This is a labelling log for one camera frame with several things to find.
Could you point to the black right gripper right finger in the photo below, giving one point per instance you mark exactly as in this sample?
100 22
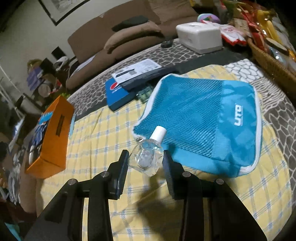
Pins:
211 210

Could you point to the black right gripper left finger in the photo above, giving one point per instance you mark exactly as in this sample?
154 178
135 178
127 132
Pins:
62 217

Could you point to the small clear plastic bottle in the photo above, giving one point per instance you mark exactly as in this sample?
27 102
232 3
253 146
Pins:
147 156

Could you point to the dark blue snack bag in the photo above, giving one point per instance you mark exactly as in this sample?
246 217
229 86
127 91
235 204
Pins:
36 141

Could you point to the orange cardboard box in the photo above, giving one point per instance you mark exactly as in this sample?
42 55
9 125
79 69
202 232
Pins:
52 157

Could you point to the cyan mesh pouch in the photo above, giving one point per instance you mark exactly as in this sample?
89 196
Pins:
211 125

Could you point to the green plastic bag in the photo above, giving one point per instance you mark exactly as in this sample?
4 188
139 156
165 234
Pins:
66 95

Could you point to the round tin can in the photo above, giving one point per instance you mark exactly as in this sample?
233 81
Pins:
44 90

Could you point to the blue Pepsi box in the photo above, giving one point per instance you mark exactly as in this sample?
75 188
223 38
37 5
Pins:
116 96

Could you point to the wicker basket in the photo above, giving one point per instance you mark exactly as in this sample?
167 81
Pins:
281 75

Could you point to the brown sofa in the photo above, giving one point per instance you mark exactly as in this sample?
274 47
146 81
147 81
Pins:
87 43

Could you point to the white tissue box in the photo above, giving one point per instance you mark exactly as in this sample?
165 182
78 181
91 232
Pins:
200 37

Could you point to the black remote control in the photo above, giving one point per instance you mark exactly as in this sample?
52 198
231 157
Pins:
167 43

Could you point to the brown cushion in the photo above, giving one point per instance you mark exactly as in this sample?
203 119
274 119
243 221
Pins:
132 33

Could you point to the black flat cushion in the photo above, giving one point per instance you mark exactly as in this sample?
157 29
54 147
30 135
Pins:
131 22

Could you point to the framed wall painting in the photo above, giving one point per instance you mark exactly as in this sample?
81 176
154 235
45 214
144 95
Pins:
58 10

